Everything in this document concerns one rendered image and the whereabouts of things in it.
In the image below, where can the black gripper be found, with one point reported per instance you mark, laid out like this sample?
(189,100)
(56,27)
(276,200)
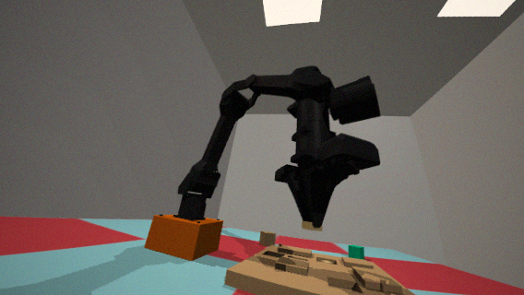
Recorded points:
(321,156)

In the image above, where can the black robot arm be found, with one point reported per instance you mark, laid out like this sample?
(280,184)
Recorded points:
(314,93)

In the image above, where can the small green block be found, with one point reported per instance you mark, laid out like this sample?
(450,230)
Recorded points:
(356,252)

